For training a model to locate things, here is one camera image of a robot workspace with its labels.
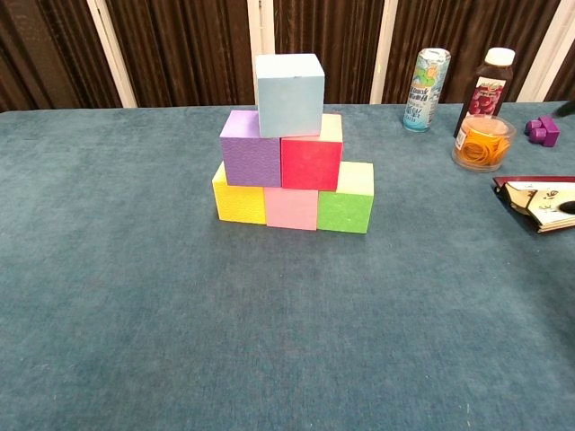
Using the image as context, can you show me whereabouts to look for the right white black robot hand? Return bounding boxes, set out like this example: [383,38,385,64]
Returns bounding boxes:
[553,101,575,214]

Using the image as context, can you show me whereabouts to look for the green foam cube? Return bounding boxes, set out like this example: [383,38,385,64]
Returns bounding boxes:
[316,161,376,235]

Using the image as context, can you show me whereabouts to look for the red foam cube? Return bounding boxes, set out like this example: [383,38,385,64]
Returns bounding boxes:
[279,113,344,192]

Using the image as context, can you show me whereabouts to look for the light blue foam cube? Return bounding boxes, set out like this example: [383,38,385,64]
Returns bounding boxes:
[254,53,325,138]

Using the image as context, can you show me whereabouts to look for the purple foam cube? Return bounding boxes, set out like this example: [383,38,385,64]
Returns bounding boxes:
[218,110,283,189]

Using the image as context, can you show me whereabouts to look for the yellow foam cube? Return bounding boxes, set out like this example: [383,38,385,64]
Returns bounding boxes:
[211,162,268,225]

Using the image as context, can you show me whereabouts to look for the purple toy brick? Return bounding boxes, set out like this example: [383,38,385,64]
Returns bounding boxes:
[524,115,561,148]

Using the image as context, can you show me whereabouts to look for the dark juice bottle white cap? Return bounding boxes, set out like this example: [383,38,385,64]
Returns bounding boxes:
[453,47,517,138]

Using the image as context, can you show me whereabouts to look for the orange lidded cup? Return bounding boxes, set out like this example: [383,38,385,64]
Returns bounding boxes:
[451,114,518,172]

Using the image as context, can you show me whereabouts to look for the red paper folding fan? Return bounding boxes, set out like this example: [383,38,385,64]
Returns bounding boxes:
[492,175,575,235]

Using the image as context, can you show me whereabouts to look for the white green drink can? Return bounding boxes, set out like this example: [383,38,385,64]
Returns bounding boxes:
[402,47,452,134]

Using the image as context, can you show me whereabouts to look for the pink foam cube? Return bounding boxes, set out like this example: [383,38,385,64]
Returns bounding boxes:
[263,186,320,232]

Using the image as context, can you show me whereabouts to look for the dark brown curtain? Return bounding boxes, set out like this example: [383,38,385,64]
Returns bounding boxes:
[0,0,575,113]

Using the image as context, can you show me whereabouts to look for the teal table cloth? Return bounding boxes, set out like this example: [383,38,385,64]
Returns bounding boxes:
[0,101,575,431]

